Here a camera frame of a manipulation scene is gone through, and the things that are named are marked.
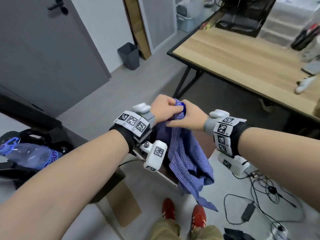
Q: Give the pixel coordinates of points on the person's left hand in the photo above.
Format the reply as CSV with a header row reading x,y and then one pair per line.
x,y
161,107

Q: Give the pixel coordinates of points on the person's right hand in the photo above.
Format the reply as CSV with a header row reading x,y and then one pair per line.
x,y
195,119

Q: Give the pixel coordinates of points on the person's left fingers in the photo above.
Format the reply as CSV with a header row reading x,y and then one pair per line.
x,y
172,101

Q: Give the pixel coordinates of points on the person's right thumb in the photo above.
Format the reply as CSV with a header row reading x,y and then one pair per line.
x,y
175,123

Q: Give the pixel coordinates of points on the blue plastic hanger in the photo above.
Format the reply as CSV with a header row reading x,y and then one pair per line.
x,y
184,107

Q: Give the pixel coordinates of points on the blue checked shirt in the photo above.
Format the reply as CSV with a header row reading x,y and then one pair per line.
x,y
186,152

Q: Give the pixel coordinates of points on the person's right forearm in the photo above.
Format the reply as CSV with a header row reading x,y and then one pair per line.
x,y
277,144

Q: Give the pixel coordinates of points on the person's left forearm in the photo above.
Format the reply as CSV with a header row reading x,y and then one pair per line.
x,y
65,182

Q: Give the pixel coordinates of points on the marker-covered wrist band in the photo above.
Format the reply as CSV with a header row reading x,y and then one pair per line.
x,y
225,133
132,123

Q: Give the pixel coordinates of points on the grey trash bin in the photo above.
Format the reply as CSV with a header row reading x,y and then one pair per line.
x,y
129,56

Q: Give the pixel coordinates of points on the tall cardboard sheet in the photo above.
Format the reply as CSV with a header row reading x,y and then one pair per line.
x,y
137,27

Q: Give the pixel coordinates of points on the white framed frosted panel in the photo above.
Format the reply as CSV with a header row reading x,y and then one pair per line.
x,y
160,19

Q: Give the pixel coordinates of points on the yellow and red box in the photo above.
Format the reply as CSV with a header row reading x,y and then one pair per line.
x,y
207,26

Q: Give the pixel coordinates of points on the translucent storage box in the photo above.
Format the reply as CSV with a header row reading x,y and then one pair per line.
x,y
187,18

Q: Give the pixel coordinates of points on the person's left red shoe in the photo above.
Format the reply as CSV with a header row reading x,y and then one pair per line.
x,y
168,209

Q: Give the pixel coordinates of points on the person's red shoe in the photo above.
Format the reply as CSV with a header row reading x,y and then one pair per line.
x,y
168,209
198,217

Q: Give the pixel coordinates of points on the flat cardboard piece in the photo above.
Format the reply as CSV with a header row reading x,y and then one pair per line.
x,y
125,202

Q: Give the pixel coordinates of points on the person's right red shoe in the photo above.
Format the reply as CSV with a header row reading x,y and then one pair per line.
x,y
198,217

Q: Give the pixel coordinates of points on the khaki trousers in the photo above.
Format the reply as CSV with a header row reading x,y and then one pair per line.
x,y
165,231

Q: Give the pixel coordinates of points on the black desk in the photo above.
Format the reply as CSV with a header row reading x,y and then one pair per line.
x,y
66,133

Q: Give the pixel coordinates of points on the black power adapter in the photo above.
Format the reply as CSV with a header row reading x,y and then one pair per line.
x,y
248,212

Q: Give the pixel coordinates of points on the black bag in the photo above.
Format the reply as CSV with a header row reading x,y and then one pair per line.
x,y
53,137

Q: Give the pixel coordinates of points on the black cloth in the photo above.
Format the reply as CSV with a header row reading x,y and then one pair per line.
x,y
236,234

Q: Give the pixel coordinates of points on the white handheld device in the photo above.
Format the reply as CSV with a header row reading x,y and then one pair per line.
x,y
305,84

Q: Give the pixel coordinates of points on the grey door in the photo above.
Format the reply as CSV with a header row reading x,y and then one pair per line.
x,y
45,52

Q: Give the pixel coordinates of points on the white plastic drawer unit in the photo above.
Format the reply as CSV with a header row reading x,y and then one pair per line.
x,y
285,19

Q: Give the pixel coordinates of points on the grey phone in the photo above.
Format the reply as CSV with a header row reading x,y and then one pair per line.
x,y
312,67

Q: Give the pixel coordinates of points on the black and red pouch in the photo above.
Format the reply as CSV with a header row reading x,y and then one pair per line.
x,y
303,37

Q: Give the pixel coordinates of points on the white power plug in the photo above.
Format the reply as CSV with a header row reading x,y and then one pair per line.
x,y
278,231

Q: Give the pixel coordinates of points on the grey pouch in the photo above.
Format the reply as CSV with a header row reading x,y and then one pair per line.
x,y
312,51

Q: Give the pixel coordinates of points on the clear plastic water bottle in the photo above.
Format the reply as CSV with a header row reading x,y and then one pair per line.
x,y
27,153

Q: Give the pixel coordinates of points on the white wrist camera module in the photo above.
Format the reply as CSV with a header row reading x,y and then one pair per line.
x,y
235,164
156,154

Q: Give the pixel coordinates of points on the brown chair with metal frame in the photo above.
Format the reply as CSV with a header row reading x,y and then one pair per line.
x,y
207,144

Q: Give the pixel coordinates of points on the wooden table with black frame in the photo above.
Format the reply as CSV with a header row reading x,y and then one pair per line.
x,y
240,57

